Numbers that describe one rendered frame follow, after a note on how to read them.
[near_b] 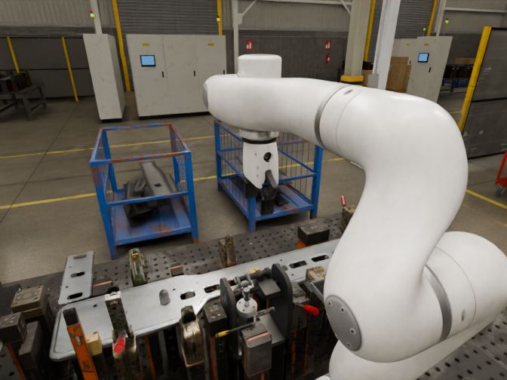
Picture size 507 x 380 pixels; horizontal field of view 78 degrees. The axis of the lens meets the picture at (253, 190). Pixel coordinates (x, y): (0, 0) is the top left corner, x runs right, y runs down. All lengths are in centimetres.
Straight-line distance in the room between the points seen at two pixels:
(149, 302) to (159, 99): 784
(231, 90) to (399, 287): 38
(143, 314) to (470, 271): 95
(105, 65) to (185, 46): 197
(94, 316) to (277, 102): 92
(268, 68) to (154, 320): 82
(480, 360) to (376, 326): 129
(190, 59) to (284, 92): 834
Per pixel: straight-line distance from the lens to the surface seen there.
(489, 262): 41
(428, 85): 1130
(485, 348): 166
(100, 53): 862
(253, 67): 61
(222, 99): 54
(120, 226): 336
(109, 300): 89
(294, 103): 46
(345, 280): 32
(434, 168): 33
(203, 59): 889
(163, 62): 871
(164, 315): 111
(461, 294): 37
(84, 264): 143
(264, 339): 92
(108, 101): 871
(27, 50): 1289
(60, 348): 113
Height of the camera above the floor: 178
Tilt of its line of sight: 25 degrees down
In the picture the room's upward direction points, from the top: straight up
